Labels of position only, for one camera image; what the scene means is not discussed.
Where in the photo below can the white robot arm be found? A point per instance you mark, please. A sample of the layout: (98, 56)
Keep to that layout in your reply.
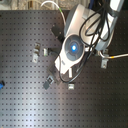
(85, 31)

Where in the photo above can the black perforated breadboard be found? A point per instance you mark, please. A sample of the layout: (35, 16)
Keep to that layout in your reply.
(100, 96)

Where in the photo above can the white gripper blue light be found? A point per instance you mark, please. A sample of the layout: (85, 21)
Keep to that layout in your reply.
(71, 53)

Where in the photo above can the metal cable clip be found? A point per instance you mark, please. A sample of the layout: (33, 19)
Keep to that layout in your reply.
(104, 55)
(70, 86)
(36, 51)
(47, 52)

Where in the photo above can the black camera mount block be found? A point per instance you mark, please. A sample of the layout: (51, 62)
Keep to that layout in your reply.
(57, 33)

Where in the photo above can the metal cable clip right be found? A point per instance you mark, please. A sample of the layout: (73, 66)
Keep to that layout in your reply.
(104, 55)

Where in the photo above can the metal cable clip left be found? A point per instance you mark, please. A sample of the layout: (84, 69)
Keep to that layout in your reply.
(36, 51)

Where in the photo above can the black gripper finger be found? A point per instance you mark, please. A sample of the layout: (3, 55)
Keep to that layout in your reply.
(48, 82)

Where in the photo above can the metal cable clip centre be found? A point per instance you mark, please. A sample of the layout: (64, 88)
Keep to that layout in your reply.
(47, 52)

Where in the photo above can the metal cable clip bottom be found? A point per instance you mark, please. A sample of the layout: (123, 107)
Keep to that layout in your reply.
(70, 86)

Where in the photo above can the blue object at edge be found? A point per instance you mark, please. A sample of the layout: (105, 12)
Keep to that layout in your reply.
(1, 84)

